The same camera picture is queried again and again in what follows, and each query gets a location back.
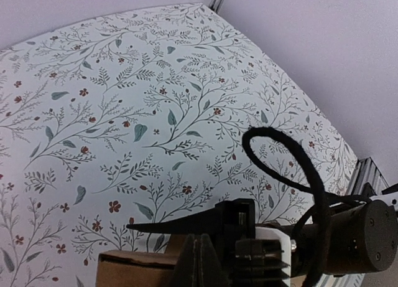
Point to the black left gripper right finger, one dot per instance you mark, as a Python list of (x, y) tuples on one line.
[(211, 271)]

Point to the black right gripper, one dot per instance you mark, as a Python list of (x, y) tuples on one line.
[(363, 239)]

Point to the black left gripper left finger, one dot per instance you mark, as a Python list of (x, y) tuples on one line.
[(187, 269)]

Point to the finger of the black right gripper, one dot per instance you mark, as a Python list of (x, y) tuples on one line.
[(230, 217)]

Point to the brown cardboard box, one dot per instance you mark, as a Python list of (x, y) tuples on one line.
[(122, 268)]

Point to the floral patterned table mat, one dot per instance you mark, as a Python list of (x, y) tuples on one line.
[(138, 117)]

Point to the aluminium front rail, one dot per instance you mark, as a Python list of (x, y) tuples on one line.
[(367, 179)]

